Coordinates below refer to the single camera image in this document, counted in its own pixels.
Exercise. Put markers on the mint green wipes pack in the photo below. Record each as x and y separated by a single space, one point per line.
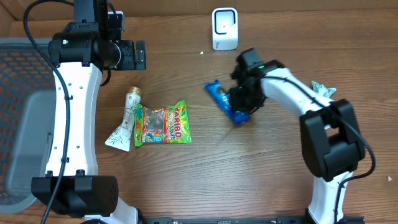
322 90

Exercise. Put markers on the white tube with gold cap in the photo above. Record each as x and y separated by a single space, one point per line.
120 138

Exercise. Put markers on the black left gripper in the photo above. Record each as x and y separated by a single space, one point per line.
130 61

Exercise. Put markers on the green Haribo candy bag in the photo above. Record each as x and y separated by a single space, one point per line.
168 124

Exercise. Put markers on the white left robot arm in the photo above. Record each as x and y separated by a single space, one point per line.
82 58

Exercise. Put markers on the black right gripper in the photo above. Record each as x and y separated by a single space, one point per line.
239 104

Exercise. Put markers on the blue Oreo cookie pack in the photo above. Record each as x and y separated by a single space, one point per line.
221 97

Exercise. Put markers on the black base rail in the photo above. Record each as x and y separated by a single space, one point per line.
278 220

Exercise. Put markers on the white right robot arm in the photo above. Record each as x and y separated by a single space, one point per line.
329 131

